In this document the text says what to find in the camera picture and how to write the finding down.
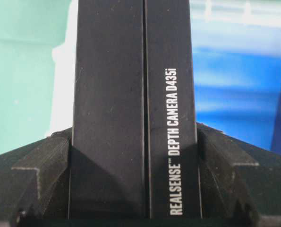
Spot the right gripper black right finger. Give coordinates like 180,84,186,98
197,123,281,227

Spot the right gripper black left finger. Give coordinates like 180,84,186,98
0,129,72,227

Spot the black RealSense box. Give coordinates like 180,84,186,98
69,0,202,219

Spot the blue liner in case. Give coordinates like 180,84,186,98
191,18,281,155

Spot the green table cloth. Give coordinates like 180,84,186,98
0,0,78,154

